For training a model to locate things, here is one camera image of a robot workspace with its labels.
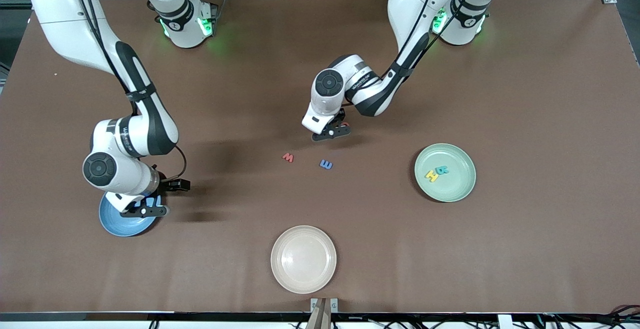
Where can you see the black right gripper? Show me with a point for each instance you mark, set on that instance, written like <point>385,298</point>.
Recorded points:
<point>170,185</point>

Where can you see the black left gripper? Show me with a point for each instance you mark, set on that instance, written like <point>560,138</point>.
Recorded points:
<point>340,116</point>

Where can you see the blue foam lowercase m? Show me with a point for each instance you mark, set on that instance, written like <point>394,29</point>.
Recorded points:
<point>326,164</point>

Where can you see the yellow foam letter H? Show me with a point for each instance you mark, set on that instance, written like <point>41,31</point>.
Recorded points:
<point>431,175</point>

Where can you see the teal foam letter R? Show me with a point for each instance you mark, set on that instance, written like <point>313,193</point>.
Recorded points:
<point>442,170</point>

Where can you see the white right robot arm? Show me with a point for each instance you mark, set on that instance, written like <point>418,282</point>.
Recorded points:
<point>65,19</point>

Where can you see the blue plate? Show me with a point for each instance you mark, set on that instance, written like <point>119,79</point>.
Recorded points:
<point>125,226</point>

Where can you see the red foam letter w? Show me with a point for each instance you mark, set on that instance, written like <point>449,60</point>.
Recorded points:
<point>288,157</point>

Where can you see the green plate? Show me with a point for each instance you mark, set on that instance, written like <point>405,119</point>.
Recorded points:
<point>450,189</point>

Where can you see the beige plate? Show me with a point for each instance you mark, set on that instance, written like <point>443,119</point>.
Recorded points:
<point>303,259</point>

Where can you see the black table edge rail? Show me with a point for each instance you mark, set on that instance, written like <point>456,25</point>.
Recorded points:
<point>200,316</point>

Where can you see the grey metal bracket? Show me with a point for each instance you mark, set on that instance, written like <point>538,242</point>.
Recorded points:
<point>313,305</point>

